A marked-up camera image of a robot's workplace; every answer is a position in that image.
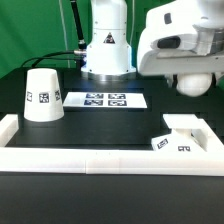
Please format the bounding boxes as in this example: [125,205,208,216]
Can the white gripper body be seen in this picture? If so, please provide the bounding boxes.
[137,0,224,76]

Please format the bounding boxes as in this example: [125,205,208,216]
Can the white lamp bulb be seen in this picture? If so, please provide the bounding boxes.
[176,73,212,97]

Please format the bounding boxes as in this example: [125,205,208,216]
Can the white lamp base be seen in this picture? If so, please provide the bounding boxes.
[151,114,204,153]

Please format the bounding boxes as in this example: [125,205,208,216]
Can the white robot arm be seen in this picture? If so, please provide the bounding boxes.
[82,0,224,92]

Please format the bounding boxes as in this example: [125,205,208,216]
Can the white lamp shade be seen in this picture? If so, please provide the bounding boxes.
[24,68,64,122]

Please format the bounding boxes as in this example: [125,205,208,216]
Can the white tag sheet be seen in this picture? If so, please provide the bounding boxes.
[63,92,147,109]

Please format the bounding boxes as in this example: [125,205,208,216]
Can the white foam fence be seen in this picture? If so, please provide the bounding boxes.
[0,114,224,176]

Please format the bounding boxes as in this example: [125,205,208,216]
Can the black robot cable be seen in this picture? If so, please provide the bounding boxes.
[69,0,88,57]

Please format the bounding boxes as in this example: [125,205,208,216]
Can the black thin cable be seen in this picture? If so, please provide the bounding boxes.
[21,51,84,69]

